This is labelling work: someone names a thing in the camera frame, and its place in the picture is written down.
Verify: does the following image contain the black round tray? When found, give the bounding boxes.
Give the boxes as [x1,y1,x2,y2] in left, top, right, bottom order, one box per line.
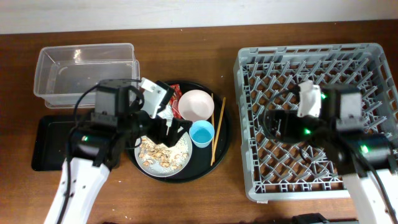
[126,80,233,184]

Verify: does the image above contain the wooden chopstick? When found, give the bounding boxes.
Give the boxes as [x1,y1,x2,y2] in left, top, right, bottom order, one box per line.
[210,93,215,166]
[211,97,226,166]

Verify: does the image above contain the clear plastic bin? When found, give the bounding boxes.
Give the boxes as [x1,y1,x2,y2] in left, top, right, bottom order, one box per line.
[33,43,140,109]

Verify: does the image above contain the blue plastic cup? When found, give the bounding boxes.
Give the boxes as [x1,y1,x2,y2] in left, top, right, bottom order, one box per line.
[188,120,214,148]

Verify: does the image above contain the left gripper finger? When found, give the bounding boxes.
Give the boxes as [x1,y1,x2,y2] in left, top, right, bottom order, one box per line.
[155,134,182,147]
[170,118,193,137]

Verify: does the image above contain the crumpled white napkin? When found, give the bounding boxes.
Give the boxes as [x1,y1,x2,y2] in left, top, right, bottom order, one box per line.
[157,105,174,121]

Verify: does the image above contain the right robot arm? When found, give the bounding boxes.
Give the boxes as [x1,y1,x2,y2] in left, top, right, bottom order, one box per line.
[261,83,397,223]

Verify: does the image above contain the red snack wrapper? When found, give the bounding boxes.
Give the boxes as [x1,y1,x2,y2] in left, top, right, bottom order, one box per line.
[169,84,182,119]

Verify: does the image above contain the grey dishwasher rack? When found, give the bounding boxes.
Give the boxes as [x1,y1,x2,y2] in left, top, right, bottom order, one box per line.
[233,43,397,203]

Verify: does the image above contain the black rectangular tray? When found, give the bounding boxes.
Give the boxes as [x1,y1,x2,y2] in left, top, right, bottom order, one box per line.
[31,115,75,171]

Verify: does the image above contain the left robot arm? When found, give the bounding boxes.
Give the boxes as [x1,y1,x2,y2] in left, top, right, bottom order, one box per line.
[45,78,192,223]

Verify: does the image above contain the grey plate with food scraps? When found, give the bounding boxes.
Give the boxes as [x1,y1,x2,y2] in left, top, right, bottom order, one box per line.
[134,133,193,177]

